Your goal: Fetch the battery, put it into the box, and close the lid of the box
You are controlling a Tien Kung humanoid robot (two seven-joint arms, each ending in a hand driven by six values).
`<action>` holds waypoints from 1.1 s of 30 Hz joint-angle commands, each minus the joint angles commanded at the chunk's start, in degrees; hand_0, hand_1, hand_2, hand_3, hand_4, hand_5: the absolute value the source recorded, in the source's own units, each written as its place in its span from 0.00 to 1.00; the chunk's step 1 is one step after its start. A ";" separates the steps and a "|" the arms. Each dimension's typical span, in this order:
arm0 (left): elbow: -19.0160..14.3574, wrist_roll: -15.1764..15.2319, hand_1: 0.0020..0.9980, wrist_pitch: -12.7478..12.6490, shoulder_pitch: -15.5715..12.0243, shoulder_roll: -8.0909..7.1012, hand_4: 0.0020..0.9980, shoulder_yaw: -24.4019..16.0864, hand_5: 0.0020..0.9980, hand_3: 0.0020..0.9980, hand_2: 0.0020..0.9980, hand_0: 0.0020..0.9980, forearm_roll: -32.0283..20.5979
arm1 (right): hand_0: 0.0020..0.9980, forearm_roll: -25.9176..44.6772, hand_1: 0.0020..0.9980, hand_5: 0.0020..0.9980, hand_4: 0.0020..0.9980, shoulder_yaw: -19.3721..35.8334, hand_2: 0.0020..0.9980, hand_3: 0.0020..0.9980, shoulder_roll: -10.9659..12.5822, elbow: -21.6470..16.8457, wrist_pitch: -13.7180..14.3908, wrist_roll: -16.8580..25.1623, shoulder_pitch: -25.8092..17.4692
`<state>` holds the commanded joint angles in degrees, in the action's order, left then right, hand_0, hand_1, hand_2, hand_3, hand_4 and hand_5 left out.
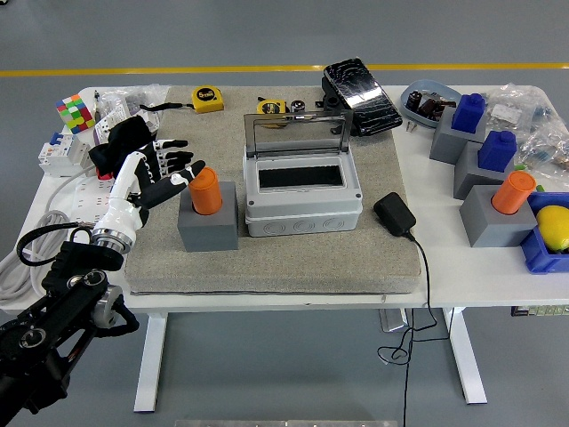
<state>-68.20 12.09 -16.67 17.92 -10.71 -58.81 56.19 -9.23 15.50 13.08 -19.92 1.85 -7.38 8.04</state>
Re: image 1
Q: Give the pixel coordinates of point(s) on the silver under-table control box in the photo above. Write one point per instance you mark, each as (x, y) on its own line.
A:
(393, 320)

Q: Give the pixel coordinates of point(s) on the thin metal pen tool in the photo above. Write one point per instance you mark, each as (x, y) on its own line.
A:
(95, 104)

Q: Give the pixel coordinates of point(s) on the yellow lemon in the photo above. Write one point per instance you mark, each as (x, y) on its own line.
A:
(555, 227)

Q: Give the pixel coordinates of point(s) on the red plastic piece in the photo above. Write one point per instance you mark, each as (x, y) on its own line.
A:
(104, 176)

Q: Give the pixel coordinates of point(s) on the blue plastic block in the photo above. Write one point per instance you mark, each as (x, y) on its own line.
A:
(467, 115)
(495, 153)

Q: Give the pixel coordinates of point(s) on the grey-brown mat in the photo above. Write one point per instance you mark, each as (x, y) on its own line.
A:
(289, 262)

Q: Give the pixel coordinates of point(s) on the blue-grey oval dish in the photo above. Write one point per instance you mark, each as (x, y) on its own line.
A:
(409, 113)

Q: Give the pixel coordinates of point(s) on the white circuit breaker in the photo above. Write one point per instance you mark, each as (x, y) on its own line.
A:
(58, 155)

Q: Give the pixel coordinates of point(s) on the black glossy foot pedal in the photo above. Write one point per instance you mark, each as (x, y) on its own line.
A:
(362, 95)

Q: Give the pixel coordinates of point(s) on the large multicoloured puzzle cube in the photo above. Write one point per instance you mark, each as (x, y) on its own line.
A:
(75, 113)

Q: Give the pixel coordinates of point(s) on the white table leg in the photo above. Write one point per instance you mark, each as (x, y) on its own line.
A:
(467, 364)
(149, 378)

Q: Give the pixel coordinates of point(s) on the black capacitor in dish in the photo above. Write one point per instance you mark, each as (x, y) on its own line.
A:
(415, 100)

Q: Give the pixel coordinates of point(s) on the small black capacitor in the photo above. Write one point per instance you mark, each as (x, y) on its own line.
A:
(298, 106)

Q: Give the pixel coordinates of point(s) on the grey plastic junction box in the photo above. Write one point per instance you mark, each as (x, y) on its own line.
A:
(302, 218)

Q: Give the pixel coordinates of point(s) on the black power adapter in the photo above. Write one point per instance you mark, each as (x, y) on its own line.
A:
(393, 213)

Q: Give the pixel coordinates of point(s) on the grey block with round hole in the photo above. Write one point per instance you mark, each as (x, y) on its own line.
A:
(209, 231)

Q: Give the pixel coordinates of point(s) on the clear bag of white parts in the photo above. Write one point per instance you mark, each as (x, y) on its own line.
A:
(133, 95)

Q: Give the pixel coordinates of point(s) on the black cloth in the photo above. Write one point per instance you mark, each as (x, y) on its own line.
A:
(126, 133)

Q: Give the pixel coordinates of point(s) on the white socket in packaging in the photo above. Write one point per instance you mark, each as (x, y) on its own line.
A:
(106, 129)

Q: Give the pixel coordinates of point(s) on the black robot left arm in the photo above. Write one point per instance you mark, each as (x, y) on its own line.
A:
(66, 284)

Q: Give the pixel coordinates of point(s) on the grey block holder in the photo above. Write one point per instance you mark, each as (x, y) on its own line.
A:
(467, 173)
(489, 227)
(444, 142)

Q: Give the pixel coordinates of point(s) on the smoky transparent box lid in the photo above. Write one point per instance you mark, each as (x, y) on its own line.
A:
(298, 133)

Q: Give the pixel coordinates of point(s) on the green plastic piece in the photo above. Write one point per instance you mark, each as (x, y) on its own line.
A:
(519, 167)

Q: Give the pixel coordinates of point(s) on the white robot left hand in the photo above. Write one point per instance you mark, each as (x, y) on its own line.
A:
(124, 195)

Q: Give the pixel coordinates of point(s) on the dark brown capacitors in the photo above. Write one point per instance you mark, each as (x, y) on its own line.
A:
(429, 109)

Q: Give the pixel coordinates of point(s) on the under-table label strip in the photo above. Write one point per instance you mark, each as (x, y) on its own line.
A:
(542, 311)

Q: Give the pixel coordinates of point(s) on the blue plastic bin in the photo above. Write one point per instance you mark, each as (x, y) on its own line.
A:
(540, 258)

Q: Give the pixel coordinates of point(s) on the white power strip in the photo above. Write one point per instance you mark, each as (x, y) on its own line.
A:
(89, 200)

